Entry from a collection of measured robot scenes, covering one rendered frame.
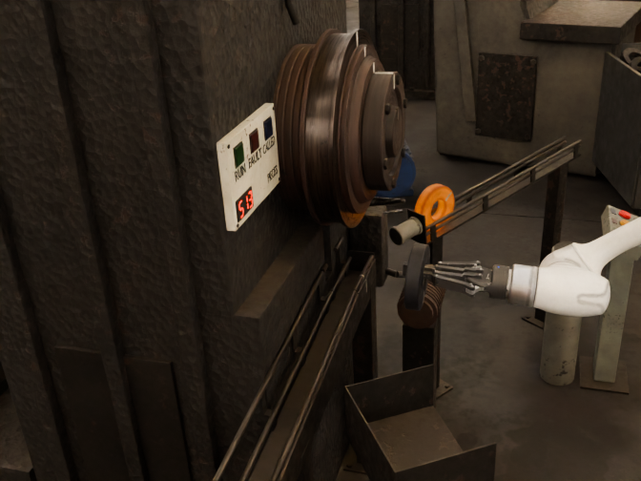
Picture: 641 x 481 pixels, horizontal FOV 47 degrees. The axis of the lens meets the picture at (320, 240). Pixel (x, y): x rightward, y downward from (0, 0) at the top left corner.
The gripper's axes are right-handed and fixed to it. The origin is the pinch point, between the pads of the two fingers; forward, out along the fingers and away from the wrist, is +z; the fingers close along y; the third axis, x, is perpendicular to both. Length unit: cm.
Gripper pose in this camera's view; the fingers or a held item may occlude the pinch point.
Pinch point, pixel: (418, 270)
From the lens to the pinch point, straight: 170.2
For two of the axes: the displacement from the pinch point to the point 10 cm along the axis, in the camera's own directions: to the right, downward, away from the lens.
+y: 2.8, -4.5, 8.5
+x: 0.0, -8.9, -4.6
